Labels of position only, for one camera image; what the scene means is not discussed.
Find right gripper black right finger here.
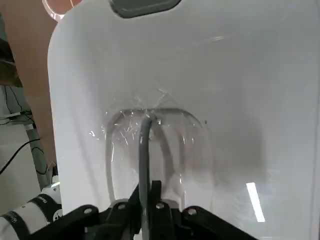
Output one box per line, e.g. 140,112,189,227
149,179,253,240

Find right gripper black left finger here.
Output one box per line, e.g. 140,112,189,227
24,179,149,240

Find white box lid grey latches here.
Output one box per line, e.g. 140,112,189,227
46,0,320,240

